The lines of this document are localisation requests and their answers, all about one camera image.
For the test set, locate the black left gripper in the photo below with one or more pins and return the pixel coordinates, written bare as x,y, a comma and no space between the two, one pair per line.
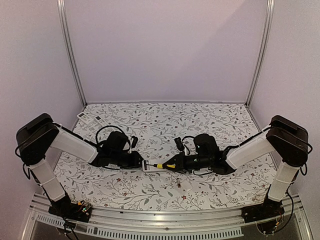
135,160

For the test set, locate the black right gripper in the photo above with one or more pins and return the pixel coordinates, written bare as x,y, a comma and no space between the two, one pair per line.
179,160

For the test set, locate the yellow handled screwdriver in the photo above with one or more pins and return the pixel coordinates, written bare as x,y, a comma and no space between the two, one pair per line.
162,166

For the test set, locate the white battery cover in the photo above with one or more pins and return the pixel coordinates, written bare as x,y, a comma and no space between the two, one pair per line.
186,186

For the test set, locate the white remote control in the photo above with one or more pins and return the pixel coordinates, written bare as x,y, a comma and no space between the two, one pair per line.
148,166

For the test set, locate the long white remote with buttons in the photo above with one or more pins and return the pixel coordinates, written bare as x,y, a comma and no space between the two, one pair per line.
101,122

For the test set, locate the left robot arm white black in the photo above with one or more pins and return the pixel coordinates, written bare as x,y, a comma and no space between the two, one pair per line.
41,142

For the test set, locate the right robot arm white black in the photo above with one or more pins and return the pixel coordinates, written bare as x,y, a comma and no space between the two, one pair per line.
282,138

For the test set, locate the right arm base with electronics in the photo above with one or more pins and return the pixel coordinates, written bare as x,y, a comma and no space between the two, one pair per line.
270,213

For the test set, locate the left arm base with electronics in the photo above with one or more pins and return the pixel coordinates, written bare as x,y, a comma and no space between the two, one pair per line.
65,208

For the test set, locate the small white remote far left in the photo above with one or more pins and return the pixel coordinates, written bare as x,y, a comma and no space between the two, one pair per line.
82,116

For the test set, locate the floral patterned table mat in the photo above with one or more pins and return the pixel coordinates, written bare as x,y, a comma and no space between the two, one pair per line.
156,125

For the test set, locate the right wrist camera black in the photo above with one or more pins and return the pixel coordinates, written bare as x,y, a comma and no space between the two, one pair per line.
179,144

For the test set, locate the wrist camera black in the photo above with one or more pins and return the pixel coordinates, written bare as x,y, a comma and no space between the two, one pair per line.
179,144
132,143

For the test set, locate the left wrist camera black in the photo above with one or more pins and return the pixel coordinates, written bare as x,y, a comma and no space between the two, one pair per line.
132,143

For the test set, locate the left aluminium frame post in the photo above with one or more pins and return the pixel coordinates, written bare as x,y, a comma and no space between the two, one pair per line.
70,52

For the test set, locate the aluminium frame post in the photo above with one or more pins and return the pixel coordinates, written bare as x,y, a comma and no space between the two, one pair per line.
70,52
270,4

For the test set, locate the right aluminium frame post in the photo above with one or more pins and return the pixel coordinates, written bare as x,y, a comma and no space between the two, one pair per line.
270,4

